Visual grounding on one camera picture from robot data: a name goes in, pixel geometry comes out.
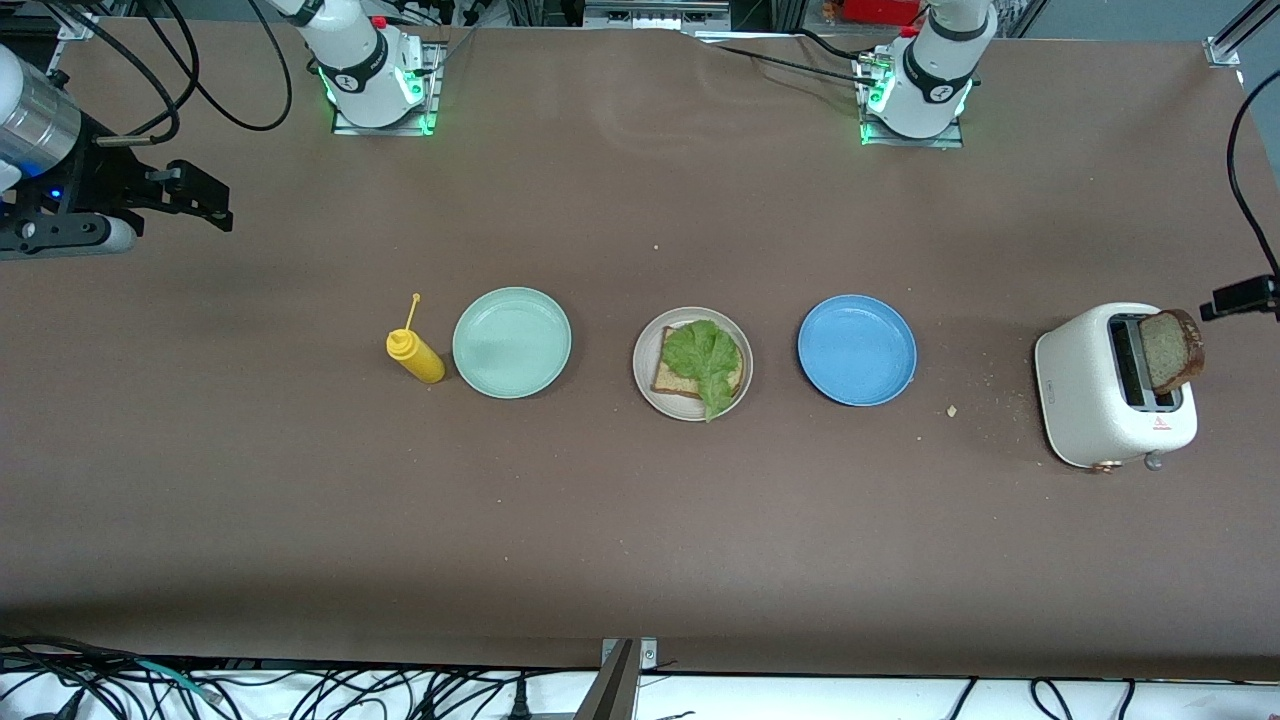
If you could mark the green lettuce leaf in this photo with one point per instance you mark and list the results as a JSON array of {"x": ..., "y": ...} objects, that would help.
[{"x": 705, "y": 360}]

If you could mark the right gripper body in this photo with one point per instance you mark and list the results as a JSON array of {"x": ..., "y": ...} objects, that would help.
[{"x": 95, "y": 178}]

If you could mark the yellow squeeze sauce bottle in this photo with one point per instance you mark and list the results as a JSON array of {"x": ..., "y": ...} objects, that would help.
[{"x": 420, "y": 362}]

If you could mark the mint green round plate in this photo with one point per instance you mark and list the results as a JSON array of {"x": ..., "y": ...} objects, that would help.
[{"x": 511, "y": 345}]

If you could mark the white two-slot toaster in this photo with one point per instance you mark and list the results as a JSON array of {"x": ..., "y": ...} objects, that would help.
[{"x": 1085, "y": 400}]

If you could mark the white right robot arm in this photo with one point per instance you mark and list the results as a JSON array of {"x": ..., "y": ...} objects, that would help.
[{"x": 350, "y": 60}]

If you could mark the aluminium frame strut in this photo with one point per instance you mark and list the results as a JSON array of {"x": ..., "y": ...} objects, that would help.
[
  {"x": 75, "y": 28},
  {"x": 1225, "y": 48}
]

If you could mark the blue round plate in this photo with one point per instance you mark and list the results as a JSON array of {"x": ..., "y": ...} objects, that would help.
[{"x": 857, "y": 350}]

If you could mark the black power plug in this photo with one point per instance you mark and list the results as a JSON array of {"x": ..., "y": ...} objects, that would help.
[{"x": 518, "y": 700}]

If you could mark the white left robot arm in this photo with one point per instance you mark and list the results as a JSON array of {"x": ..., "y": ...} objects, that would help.
[{"x": 930, "y": 80}]

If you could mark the grey metal device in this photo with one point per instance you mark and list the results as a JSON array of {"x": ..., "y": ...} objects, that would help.
[{"x": 655, "y": 15}]

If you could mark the brown bread slice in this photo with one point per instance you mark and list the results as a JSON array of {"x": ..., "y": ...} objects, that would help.
[
  {"x": 668, "y": 385},
  {"x": 1165, "y": 350}
]

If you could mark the red box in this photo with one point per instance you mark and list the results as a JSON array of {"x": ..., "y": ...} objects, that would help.
[{"x": 880, "y": 10}]

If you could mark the beige round plate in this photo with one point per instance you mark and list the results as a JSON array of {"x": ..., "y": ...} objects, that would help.
[{"x": 650, "y": 400}]

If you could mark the metal table edge bracket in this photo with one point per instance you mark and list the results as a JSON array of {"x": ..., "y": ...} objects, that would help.
[{"x": 615, "y": 690}]

